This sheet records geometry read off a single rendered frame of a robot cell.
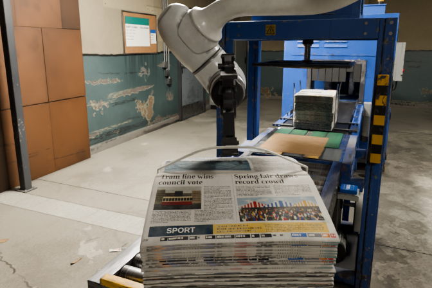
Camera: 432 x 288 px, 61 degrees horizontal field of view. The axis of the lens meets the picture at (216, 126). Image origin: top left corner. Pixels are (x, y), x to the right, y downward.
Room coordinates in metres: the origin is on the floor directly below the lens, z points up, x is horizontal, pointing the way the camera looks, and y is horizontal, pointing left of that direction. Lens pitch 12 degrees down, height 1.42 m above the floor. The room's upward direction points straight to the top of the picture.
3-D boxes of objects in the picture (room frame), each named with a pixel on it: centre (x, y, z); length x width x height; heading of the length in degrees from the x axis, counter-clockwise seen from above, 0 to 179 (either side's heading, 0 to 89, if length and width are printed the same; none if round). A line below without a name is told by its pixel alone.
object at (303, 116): (2.84, -0.79, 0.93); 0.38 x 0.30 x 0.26; 157
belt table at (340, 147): (2.31, -0.57, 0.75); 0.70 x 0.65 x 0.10; 157
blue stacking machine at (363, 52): (4.79, -1.68, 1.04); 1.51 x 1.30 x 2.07; 157
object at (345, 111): (3.35, -1.01, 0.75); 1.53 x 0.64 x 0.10; 157
